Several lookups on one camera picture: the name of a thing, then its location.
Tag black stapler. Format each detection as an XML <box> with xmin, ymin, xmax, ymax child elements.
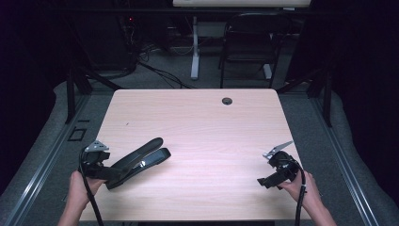
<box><xmin>104</xmin><ymin>137</ymin><xmax>172</xmax><ymax>191</ymax></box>

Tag white desk leg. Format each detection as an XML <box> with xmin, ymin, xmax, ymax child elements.
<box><xmin>190</xmin><ymin>15</ymin><xmax>201</xmax><ymax>81</ymax></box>

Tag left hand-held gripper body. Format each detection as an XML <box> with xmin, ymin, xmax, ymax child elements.
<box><xmin>80</xmin><ymin>139</ymin><xmax>111</xmax><ymax>181</ymax></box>

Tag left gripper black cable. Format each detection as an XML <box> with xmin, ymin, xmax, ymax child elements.
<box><xmin>78</xmin><ymin>147</ymin><xmax>105</xmax><ymax>226</ymax></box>

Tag black folding chair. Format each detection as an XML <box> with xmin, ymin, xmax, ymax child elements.
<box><xmin>218</xmin><ymin>12</ymin><xmax>294</xmax><ymax>89</ymax></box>

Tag dark equipment with red light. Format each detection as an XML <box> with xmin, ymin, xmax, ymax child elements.
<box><xmin>90</xmin><ymin>13</ymin><xmax>140</xmax><ymax>72</ymax></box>

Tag aluminium floor rail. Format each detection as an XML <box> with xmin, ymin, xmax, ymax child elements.
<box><xmin>2</xmin><ymin>93</ymin><xmax>92</xmax><ymax>226</ymax></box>
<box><xmin>310</xmin><ymin>93</ymin><xmax>381</xmax><ymax>226</ymax></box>

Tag person's left hand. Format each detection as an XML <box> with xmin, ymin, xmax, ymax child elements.
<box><xmin>67</xmin><ymin>169</ymin><xmax>108</xmax><ymax>211</ymax></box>

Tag black floor cables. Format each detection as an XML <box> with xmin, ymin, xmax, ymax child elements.
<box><xmin>135</xmin><ymin>43</ymin><xmax>197</xmax><ymax>89</ymax></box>

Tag person's right hand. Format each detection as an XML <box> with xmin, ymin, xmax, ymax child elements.
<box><xmin>277</xmin><ymin>170</ymin><xmax>323</xmax><ymax>210</ymax></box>

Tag black metal stand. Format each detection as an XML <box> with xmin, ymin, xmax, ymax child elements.
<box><xmin>276</xmin><ymin>67</ymin><xmax>334</xmax><ymax>128</ymax></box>
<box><xmin>64</xmin><ymin>60</ymin><xmax>123</xmax><ymax>125</ymax></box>

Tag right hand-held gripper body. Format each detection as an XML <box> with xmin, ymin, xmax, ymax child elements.
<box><xmin>263</xmin><ymin>140</ymin><xmax>301</xmax><ymax>184</ymax></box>

